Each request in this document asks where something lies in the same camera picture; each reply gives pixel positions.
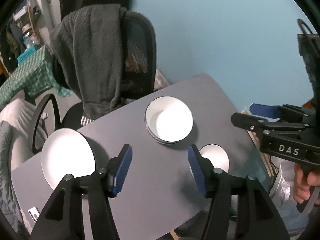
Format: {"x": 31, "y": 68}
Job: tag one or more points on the deep ribbed white bowl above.
{"x": 217, "y": 156}

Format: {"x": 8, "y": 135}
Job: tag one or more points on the black mesh office chair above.
{"x": 139, "y": 75}

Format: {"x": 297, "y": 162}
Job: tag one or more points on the stack of white plates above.
{"x": 66, "y": 151}

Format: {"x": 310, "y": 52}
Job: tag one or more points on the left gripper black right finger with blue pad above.
{"x": 257, "y": 216}

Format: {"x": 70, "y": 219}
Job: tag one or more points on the green checkered cloth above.
{"x": 34, "y": 76}

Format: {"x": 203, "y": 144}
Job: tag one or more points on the dark grey hoodie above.
{"x": 88, "y": 46}

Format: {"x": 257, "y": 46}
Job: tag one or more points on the stack of shallow white bowls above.
{"x": 168, "y": 119}

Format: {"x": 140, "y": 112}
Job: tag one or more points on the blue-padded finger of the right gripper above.
{"x": 272, "y": 112}

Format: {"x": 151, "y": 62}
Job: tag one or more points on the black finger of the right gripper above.
{"x": 287, "y": 123}

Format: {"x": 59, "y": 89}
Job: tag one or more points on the silver foil sheet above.
{"x": 281, "y": 195}

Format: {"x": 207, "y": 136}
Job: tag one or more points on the person's right hand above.
{"x": 302, "y": 184}

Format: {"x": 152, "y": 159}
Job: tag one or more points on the teal box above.
{"x": 27, "y": 53}

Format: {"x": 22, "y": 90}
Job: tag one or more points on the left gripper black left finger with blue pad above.
{"x": 62, "y": 217}

